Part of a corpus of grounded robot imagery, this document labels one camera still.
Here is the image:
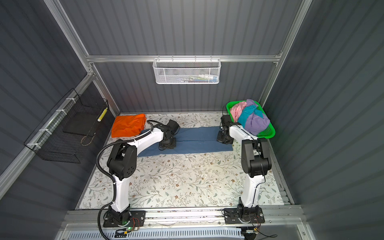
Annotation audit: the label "blue t shirt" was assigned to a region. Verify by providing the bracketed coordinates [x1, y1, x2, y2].
[138, 127, 233, 157]

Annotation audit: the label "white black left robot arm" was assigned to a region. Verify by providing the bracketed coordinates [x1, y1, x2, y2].
[107, 120, 180, 226]

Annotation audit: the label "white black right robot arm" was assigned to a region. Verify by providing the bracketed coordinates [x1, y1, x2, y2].
[217, 115, 272, 225]

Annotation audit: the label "pink t shirt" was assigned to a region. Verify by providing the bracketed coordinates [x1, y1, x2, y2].
[230, 102, 247, 122]

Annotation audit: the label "purple t shirt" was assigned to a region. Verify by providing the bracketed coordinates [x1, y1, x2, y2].
[244, 99, 270, 136]

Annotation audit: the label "teal t shirt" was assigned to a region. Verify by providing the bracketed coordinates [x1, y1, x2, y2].
[238, 105, 265, 128]

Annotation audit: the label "folded orange t shirt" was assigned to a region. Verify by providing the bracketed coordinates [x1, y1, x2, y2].
[111, 114, 147, 138]

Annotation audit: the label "items in white basket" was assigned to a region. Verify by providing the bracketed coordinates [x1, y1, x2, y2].
[176, 74, 219, 84]

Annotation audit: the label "white wire mesh basket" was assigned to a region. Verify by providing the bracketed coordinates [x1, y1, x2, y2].
[153, 59, 222, 85]

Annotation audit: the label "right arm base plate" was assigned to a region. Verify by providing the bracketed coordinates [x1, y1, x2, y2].
[221, 207, 265, 225]

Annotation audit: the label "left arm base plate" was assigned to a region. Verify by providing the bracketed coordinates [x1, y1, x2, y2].
[103, 209, 147, 228]

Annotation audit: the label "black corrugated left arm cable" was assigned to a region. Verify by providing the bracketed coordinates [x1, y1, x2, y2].
[95, 119, 164, 240]

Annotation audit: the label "white slotted cable duct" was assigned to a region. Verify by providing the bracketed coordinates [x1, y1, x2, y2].
[67, 227, 245, 240]

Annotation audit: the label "black wire cage basket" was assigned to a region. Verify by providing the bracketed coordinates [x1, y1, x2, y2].
[24, 89, 109, 164]

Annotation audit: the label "aluminium mounting rail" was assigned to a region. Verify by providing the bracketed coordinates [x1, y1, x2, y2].
[60, 205, 307, 230]

